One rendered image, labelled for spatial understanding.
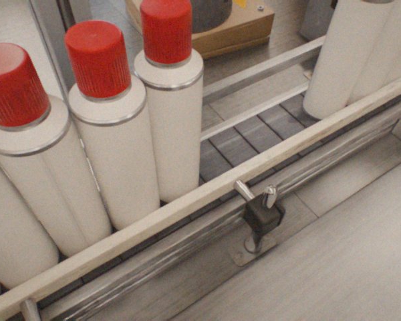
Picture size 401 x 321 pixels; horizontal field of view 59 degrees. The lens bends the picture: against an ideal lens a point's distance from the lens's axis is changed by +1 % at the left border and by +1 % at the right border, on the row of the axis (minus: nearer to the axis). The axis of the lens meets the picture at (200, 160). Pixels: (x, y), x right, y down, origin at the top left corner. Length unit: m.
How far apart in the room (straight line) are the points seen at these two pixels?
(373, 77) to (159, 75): 0.30
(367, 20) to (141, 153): 0.25
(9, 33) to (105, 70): 0.55
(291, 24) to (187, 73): 0.51
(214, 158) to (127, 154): 0.17
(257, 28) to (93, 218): 0.46
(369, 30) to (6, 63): 0.32
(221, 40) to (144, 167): 0.39
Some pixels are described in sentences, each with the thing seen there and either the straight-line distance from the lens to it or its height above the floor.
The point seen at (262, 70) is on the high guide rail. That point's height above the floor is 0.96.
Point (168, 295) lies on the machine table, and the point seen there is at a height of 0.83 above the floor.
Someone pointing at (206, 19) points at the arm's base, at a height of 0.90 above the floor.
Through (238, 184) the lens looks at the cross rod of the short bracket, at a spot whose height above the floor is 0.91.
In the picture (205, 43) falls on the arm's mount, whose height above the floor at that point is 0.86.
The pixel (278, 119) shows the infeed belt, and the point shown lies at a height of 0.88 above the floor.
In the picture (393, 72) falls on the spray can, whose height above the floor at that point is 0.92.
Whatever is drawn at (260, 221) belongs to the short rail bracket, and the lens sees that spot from 0.33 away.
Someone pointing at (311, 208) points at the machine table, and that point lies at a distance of 0.45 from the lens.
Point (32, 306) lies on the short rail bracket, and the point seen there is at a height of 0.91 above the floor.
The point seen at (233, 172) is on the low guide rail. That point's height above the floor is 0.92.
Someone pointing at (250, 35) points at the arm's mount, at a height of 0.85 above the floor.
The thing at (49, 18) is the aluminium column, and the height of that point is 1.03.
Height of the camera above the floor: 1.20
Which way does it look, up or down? 52 degrees down
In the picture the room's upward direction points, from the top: 3 degrees clockwise
